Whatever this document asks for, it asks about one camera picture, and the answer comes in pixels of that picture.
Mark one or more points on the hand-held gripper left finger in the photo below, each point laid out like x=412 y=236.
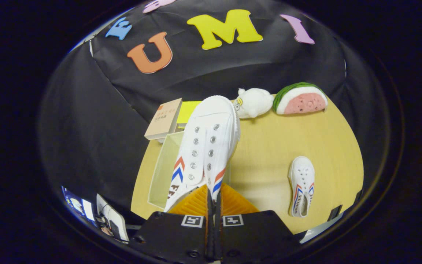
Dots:
x=170 y=238

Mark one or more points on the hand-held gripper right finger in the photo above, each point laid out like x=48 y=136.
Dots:
x=255 y=238

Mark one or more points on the grey-green fabric storage box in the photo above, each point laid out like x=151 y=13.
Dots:
x=163 y=172

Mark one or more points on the white shoe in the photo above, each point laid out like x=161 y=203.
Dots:
x=207 y=124
x=302 y=183

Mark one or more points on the small black block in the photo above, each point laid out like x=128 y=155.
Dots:
x=334 y=212

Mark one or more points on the blue printed poster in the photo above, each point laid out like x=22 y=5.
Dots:
x=77 y=205

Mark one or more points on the beige book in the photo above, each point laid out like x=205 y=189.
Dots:
x=163 y=119

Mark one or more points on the yellow book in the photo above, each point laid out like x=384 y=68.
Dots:
x=188 y=112

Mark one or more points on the white plush toy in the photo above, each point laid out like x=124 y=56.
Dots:
x=255 y=102

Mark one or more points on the watermelon plush toy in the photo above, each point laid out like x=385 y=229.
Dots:
x=302 y=101

